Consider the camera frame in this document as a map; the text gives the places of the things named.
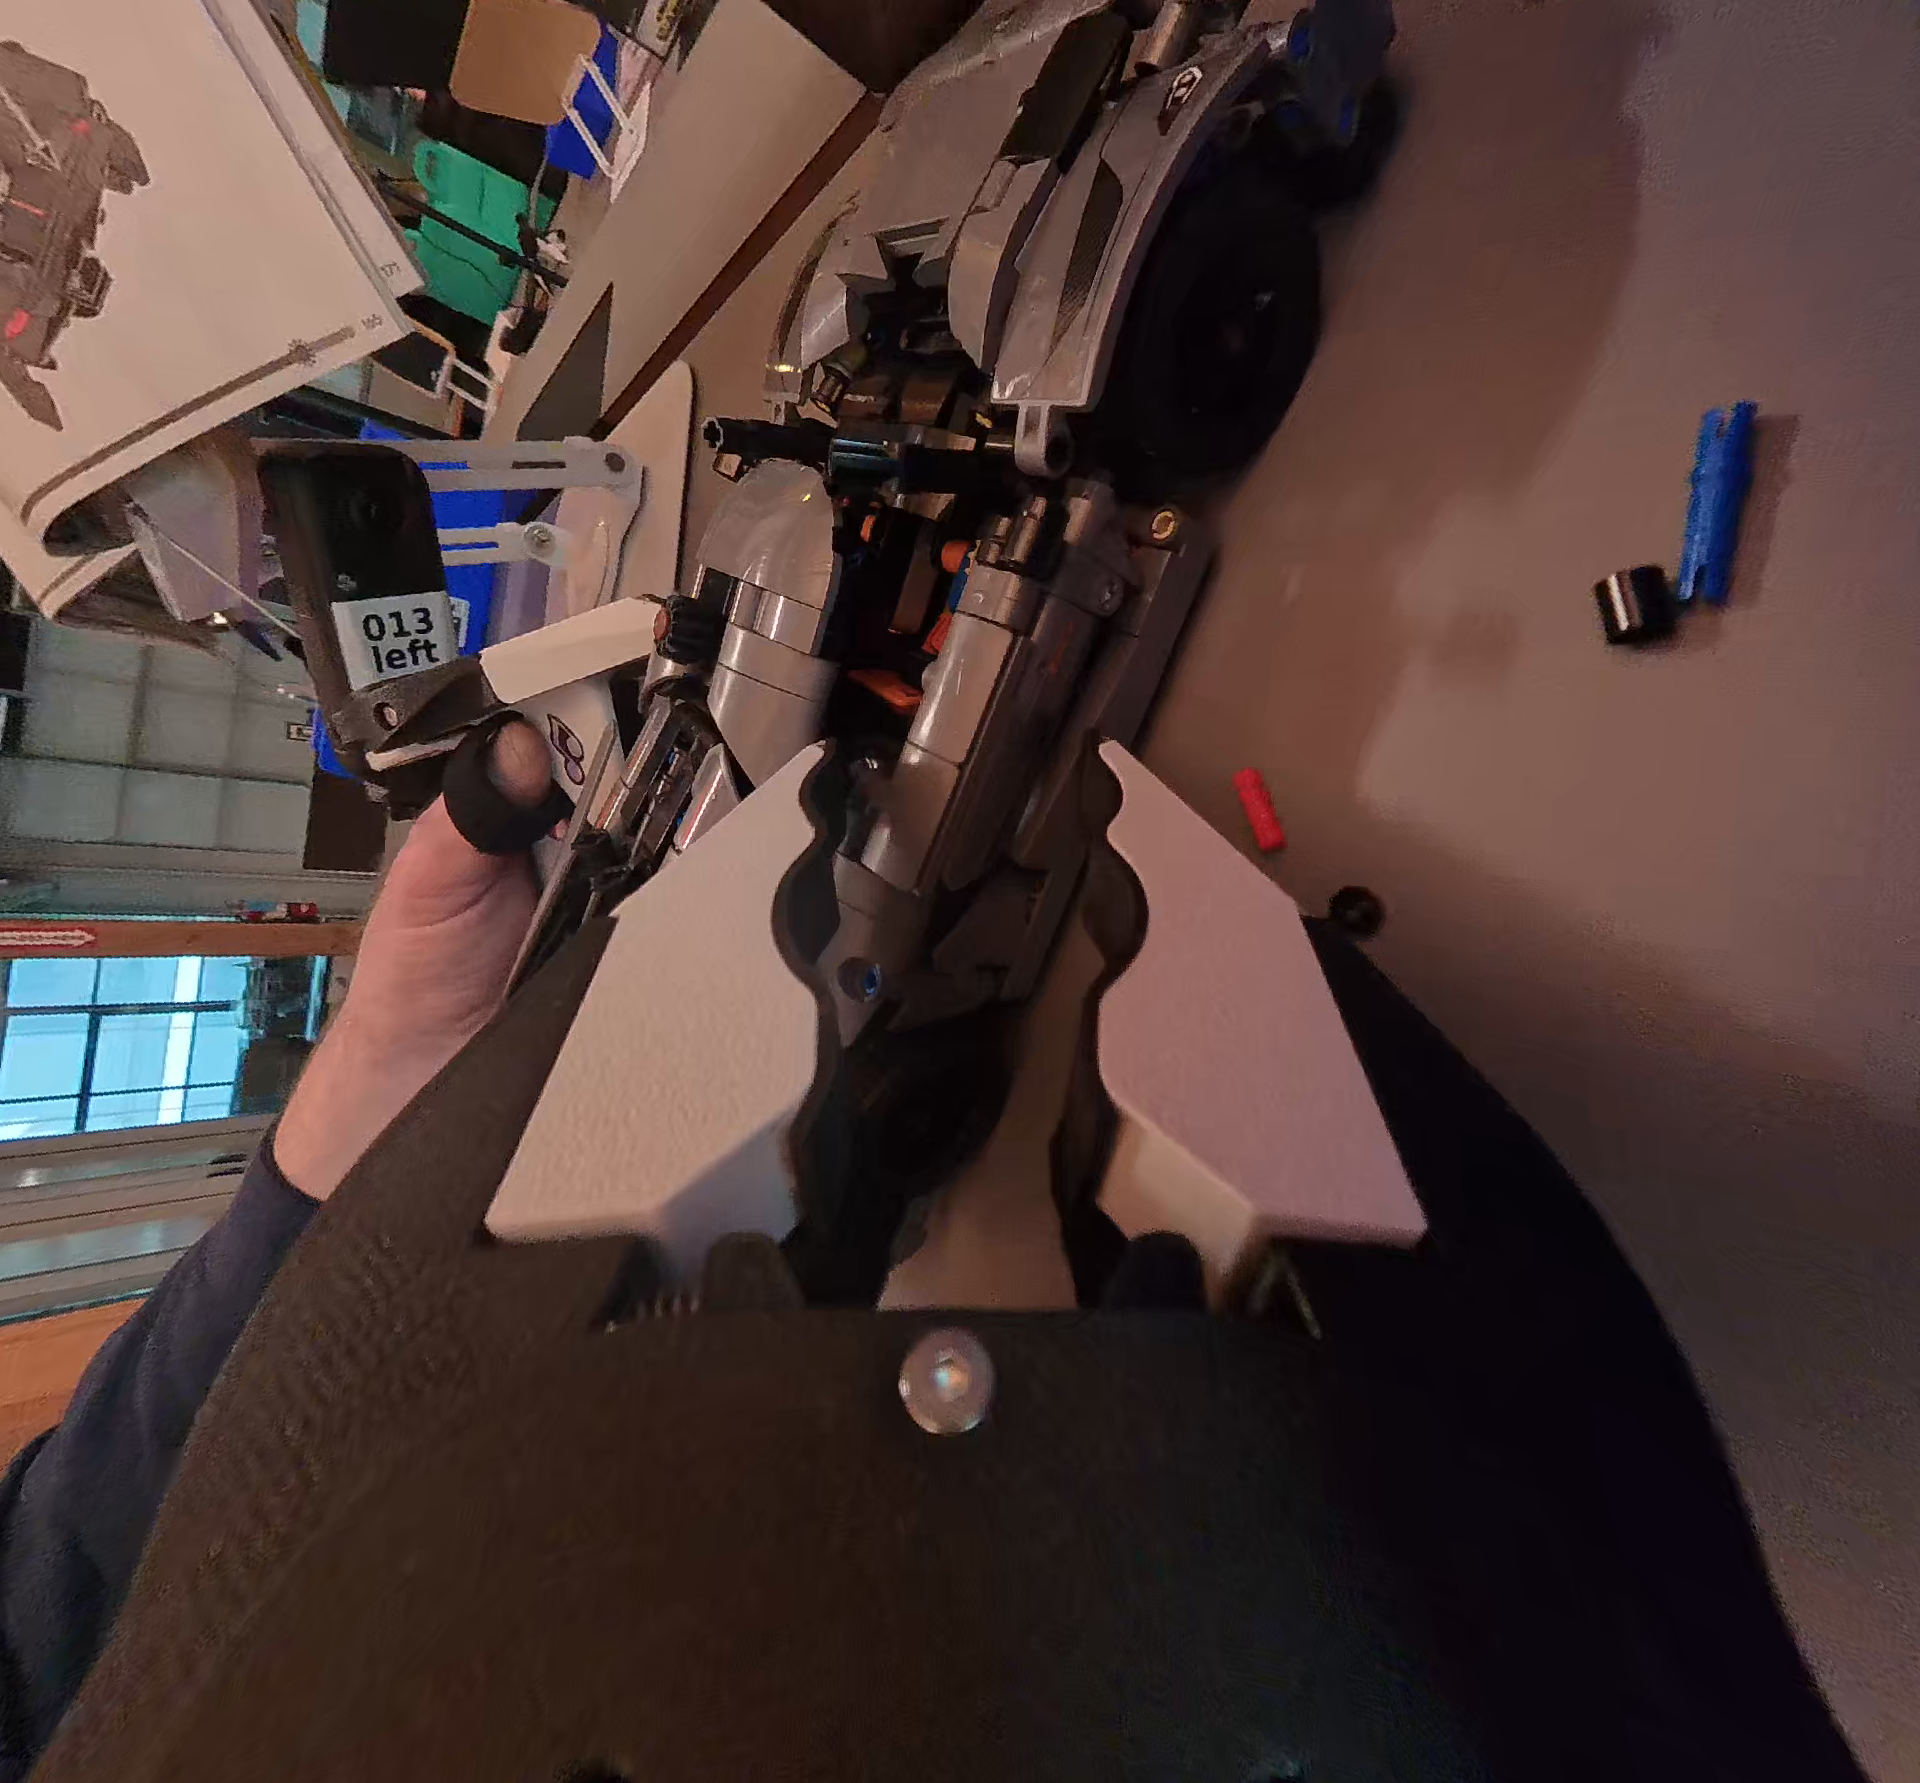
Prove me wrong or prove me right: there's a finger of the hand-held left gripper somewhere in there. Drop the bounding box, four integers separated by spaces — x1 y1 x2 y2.
476 595 677 708

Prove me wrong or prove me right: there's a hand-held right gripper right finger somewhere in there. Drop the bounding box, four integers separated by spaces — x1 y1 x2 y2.
1062 737 1429 1257

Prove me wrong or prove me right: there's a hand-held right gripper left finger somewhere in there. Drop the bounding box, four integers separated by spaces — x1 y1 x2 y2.
480 739 839 1245

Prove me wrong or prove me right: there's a grey toy brick car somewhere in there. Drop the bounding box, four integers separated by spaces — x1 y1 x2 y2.
509 0 1405 1050

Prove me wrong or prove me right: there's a person's left forearm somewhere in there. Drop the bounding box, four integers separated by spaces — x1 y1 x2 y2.
0 1123 325 1776

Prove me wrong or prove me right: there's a person's left hand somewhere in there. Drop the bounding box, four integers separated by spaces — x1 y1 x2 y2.
268 720 578 1203

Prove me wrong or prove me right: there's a blue plastic bin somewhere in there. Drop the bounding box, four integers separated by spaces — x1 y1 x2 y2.
308 421 543 777

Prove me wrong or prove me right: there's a white stand base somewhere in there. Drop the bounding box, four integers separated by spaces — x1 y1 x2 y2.
246 357 697 645

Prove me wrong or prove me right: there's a white instruction booklet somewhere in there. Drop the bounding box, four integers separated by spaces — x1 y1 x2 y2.
0 0 429 614

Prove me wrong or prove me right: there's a tan seat chair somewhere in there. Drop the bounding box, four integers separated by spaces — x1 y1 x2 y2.
448 0 651 202

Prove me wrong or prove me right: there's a blue brick piece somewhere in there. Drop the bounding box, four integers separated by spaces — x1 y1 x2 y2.
1671 401 1759 606

